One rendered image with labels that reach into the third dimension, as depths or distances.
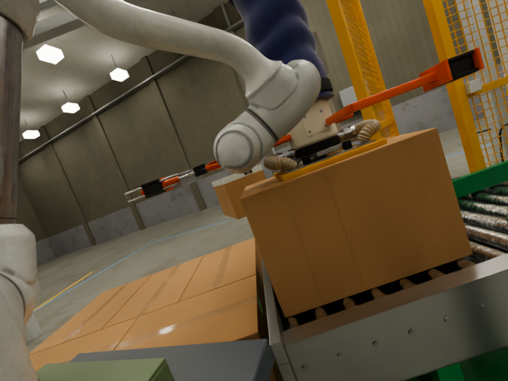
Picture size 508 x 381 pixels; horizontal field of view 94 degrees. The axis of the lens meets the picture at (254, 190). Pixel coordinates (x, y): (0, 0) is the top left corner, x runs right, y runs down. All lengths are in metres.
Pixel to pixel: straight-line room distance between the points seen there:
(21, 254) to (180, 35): 0.46
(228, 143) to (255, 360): 0.36
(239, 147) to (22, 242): 0.41
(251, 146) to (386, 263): 0.57
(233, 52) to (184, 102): 10.36
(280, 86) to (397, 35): 9.20
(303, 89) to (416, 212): 0.51
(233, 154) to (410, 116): 8.98
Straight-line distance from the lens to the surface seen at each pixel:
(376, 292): 0.85
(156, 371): 0.43
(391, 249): 0.84
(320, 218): 0.74
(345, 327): 0.69
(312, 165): 0.76
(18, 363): 0.42
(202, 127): 10.39
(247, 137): 0.46
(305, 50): 0.88
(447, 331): 0.81
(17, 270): 0.56
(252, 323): 0.89
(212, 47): 0.53
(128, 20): 0.54
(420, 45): 9.71
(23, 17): 0.71
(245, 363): 0.45
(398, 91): 0.73
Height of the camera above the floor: 1.02
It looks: 5 degrees down
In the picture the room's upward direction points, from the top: 20 degrees counter-clockwise
